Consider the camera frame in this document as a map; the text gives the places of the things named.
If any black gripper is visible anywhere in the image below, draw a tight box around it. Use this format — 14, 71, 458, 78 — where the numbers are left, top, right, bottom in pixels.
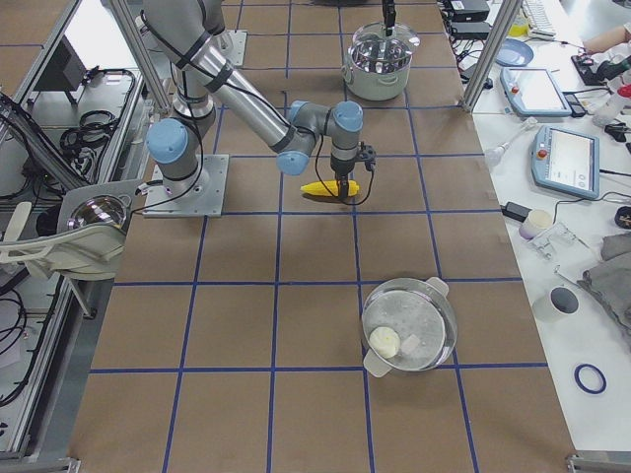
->
330, 0, 396, 202

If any pale green electric pot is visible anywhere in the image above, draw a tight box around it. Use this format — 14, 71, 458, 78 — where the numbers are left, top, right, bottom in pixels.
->
342, 36, 415, 101

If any yellow toy corn cob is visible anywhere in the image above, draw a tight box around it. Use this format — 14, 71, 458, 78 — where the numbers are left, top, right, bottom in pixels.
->
300, 180, 361, 197

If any glass pot lid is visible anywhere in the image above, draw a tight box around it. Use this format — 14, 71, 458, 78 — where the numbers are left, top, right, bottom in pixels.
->
352, 22, 421, 52

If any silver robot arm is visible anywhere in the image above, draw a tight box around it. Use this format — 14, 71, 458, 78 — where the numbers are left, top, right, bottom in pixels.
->
142, 1, 375, 201

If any glass steamer pot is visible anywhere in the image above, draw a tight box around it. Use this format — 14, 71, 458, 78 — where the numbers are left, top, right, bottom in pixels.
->
361, 277, 457, 377

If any light blue plate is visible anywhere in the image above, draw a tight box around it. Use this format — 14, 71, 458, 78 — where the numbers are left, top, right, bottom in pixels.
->
495, 37, 534, 67

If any far blue teach pendant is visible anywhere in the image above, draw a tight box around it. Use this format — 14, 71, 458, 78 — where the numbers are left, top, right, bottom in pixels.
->
500, 67, 572, 117

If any blue teach pendant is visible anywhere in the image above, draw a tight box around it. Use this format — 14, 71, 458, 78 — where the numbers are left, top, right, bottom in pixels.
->
500, 67, 572, 117
530, 126, 600, 200

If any black power adapter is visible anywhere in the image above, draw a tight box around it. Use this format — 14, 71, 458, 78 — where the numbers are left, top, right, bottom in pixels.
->
501, 201, 531, 223

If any near blue teach pendant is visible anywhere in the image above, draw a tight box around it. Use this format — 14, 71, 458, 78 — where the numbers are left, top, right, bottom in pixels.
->
530, 126, 600, 200

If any purple white cup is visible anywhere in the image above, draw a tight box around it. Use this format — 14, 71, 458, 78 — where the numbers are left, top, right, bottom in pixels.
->
519, 209, 553, 240

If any white steamed bun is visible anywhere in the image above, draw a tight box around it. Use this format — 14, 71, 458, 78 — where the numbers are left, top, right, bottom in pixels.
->
369, 326, 401, 360

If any steel bowl on chair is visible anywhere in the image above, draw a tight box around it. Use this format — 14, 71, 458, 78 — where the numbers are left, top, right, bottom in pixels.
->
66, 195, 128, 230

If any white cup dark lid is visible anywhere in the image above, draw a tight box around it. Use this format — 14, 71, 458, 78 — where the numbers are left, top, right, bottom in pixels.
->
532, 286, 580, 322

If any grey cloth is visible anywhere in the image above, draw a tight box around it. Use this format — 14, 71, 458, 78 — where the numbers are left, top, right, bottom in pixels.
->
578, 234, 631, 344

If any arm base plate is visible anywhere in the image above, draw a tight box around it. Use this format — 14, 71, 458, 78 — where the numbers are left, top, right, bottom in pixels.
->
142, 154, 230, 218
215, 30, 247, 68

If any aluminium frame post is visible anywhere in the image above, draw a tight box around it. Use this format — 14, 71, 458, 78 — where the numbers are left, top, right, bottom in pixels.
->
460, 0, 522, 112

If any blue rubber ring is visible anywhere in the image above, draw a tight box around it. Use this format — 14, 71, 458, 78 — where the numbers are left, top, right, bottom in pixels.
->
574, 363, 607, 395

